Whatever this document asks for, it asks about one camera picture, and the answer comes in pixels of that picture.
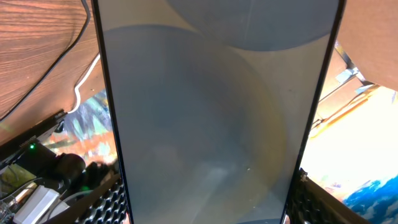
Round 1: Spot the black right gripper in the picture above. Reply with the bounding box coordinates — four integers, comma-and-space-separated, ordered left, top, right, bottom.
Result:
0, 109, 119, 224

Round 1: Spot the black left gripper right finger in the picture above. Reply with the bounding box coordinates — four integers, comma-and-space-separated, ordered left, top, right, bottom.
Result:
287, 169, 369, 224

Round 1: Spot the white power strip cord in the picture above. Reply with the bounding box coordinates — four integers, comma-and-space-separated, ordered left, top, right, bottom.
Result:
67, 53, 102, 114

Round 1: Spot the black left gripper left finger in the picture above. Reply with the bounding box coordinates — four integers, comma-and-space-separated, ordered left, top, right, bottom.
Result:
44, 174, 127, 224

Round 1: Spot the black smartphone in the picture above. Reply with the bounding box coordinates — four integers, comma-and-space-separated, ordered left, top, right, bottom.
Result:
93, 0, 345, 224

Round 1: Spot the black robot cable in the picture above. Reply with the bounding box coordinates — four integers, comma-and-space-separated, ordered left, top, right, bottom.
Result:
0, 0, 91, 122

